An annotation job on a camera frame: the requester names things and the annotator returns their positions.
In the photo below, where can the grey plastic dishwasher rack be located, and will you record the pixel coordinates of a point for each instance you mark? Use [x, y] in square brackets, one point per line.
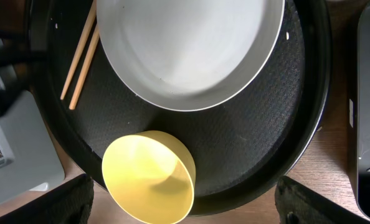
[28, 159]

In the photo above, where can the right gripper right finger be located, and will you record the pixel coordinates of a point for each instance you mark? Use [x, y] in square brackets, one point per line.
[297, 204]

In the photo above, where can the black rectangular tray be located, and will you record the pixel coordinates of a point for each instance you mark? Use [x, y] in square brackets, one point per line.
[359, 116]

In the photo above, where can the yellow bowl with food scraps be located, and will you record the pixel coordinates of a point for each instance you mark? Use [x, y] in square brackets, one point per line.
[151, 176]

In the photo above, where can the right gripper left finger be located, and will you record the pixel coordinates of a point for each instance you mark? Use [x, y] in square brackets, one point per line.
[69, 203]

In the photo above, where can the round black tray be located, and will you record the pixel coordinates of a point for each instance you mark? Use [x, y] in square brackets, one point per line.
[240, 148]

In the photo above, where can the grey round plate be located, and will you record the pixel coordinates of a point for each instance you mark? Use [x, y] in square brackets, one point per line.
[188, 55]

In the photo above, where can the wooden chopstick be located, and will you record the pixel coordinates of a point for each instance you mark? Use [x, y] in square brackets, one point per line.
[85, 67]
[80, 47]

